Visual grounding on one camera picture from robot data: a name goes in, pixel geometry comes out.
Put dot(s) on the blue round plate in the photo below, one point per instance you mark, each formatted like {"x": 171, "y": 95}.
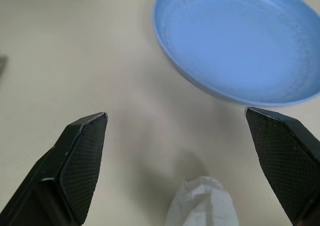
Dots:
{"x": 237, "y": 43}

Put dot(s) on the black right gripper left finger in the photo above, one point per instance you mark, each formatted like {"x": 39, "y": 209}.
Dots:
{"x": 75, "y": 166}

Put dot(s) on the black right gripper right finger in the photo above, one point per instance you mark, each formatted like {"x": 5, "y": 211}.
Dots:
{"x": 285, "y": 161}

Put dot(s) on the crumpled white paper tissue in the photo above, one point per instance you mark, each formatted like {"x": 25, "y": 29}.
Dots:
{"x": 202, "y": 203}

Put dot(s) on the dark grey flat object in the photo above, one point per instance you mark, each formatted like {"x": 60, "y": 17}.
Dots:
{"x": 2, "y": 66}

